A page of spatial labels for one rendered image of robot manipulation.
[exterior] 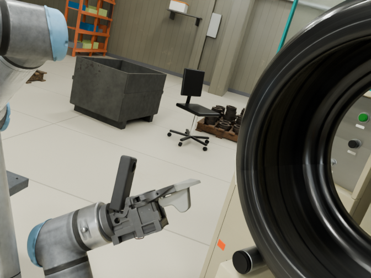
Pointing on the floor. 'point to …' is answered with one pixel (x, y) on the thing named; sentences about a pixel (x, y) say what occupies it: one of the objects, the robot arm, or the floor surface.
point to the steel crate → (116, 90)
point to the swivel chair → (186, 87)
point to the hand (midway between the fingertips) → (193, 180)
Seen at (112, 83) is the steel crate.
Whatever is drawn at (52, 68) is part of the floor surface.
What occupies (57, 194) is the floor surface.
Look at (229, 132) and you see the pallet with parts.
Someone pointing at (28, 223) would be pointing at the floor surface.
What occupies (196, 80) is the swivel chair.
